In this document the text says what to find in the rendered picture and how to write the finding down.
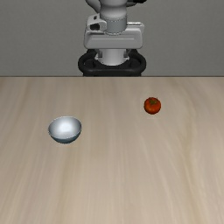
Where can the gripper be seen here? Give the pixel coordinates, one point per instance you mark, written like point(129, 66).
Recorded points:
point(113, 39)

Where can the red tomato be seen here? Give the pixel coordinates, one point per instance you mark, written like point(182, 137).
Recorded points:
point(152, 106)

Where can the silver-grey bowl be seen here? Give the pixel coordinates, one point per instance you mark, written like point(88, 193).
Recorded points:
point(64, 129)

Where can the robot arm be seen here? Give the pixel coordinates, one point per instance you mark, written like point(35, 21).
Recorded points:
point(113, 10)

